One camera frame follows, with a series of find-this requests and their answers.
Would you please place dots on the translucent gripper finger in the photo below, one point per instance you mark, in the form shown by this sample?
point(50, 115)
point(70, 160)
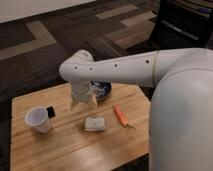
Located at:
point(73, 104)
point(92, 102)

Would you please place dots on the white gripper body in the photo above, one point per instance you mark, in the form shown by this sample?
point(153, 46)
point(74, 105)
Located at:
point(81, 92)

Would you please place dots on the orange pepper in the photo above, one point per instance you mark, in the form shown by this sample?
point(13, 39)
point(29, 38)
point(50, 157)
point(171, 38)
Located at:
point(121, 117)

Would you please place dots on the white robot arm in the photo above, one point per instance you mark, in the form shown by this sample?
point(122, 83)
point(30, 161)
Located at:
point(146, 69)

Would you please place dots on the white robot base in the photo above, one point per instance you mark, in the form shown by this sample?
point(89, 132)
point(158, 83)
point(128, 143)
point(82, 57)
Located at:
point(181, 123)

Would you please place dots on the blue ceramic bowl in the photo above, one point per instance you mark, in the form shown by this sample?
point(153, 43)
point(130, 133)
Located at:
point(102, 90)

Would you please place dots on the white sponge block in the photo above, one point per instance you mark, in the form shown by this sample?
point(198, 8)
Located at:
point(95, 124)

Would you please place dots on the small black box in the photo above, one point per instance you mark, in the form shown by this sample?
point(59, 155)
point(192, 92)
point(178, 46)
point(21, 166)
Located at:
point(51, 112)

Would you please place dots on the white plastic cup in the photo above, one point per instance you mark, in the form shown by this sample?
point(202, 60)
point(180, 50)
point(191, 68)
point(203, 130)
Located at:
point(38, 119)

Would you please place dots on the black cabinet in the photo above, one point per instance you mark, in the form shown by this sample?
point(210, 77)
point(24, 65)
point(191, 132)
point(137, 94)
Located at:
point(182, 24)

